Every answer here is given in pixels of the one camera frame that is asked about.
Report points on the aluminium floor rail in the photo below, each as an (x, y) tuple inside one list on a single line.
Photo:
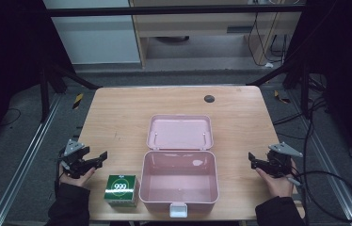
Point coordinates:
[(328, 163), (23, 163)]

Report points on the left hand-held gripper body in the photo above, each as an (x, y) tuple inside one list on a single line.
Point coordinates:
[(74, 158)]

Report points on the person's right hand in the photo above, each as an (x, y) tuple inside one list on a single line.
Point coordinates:
[(278, 185)]

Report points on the pink plastic storage box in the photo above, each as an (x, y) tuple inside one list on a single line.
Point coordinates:
[(179, 175)]

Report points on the person's left hand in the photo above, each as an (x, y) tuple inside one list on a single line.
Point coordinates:
[(78, 181)]

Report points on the black horizontal frame bar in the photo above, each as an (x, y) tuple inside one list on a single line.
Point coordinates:
[(171, 10)]

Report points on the white cabinet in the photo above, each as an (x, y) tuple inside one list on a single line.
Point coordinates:
[(97, 37)]

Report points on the yellow and black floor tape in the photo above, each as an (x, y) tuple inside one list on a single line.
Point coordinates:
[(77, 101), (281, 98)]

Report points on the light wooden desk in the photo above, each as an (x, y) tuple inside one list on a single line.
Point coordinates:
[(196, 23)]

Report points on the dark round table grommet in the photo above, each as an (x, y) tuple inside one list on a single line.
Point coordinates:
[(209, 99)]

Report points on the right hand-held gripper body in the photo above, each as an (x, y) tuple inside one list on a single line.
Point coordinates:
[(280, 160)]

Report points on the green and white medicine box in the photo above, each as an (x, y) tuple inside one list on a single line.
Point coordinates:
[(121, 190)]

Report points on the black metal stand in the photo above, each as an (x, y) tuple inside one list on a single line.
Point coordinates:
[(47, 84), (296, 81)]

